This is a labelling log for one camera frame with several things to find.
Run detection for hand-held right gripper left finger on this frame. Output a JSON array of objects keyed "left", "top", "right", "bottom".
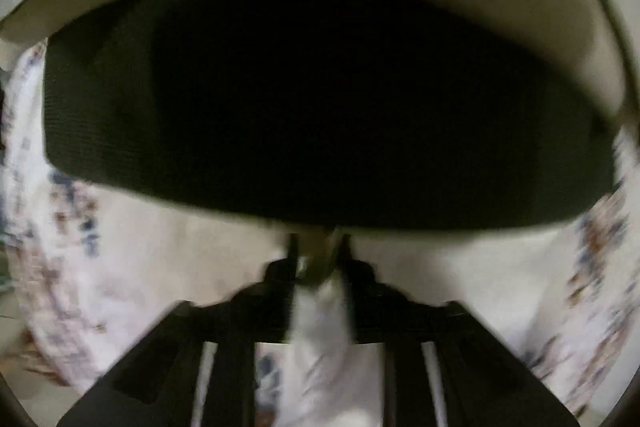
[{"left": 56, "top": 232, "right": 301, "bottom": 427}]

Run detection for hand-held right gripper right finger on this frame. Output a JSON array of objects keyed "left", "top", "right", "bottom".
[{"left": 336, "top": 234, "right": 583, "bottom": 427}]

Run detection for black knit garment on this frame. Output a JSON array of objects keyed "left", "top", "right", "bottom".
[{"left": 42, "top": 0, "right": 618, "bottom": 230}]

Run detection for white floral printed bedsheet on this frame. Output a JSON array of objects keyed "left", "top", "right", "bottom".
[{"left": 0, "top": 39, "right": 640, "bottom": 427}]

